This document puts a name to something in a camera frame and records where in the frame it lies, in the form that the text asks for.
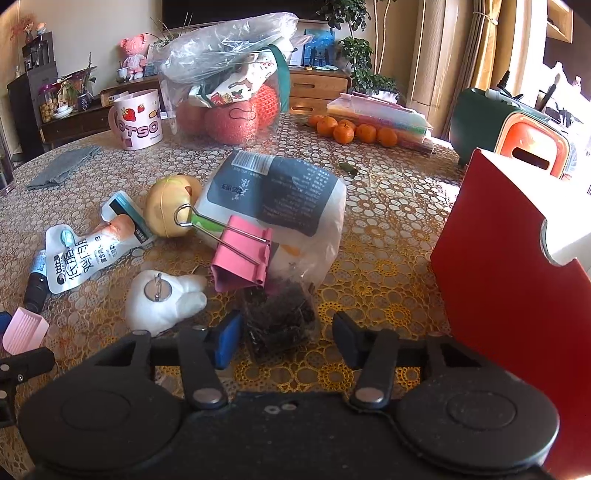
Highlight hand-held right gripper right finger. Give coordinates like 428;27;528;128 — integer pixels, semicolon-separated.
332;311;485;411

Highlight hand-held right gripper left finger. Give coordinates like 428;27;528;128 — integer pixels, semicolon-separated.
92;310;245;411

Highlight clear packet of dark tea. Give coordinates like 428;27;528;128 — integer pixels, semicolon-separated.
240;279;320;365

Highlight white plush toy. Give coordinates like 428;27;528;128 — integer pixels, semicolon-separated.
126;270;208;337

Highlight pink binder clip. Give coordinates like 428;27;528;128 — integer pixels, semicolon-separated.
173;203;273;292

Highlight chicken leg snack pouch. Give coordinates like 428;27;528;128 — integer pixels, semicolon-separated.
45;191;155;295

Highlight red cardboard box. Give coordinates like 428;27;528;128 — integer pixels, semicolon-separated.
429;148;591;480

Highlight lace covered desktop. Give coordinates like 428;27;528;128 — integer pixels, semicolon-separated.
0;111;468;409

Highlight black marker pen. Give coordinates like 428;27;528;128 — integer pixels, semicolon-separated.
23;249;49;315

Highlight yellow plush toy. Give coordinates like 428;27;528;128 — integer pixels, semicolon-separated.
143;173;204;239

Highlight white food bag dark label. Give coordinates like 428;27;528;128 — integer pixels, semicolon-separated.
198;150;348;289

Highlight grey cloth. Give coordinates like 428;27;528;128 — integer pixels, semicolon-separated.
26;145;103;191

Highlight pile of tangerines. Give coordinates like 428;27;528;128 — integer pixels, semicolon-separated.
307;114;399;148

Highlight dark shelf cabinet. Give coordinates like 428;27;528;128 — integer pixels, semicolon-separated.
6;41;60;163

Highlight glass jar of nuts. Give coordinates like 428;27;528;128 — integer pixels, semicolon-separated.
38;83;62;123

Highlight pink strawberry print mug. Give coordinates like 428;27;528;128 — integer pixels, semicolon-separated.
108;89;163;152

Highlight small potted plant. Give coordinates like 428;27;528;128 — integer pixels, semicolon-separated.
56;53;99;112

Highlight green and orange tissue box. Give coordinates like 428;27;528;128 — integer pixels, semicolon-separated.
449;88;579;182

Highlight clear plastic bag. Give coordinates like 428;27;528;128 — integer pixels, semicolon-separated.
152;13;301;145

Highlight tall potted plant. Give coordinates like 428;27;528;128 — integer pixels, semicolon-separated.
318;0;399;95

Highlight blue picture card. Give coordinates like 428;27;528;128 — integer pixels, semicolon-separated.
302;28;336;68

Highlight pink plush doll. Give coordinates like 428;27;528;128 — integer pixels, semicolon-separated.
119;33;149;82

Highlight yellow curtain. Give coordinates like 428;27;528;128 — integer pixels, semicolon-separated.
455;0;506;123

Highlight makeup brush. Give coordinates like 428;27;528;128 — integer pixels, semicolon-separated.
538;73;563;112

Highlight black television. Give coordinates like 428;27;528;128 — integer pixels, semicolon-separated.
161;0;334;29

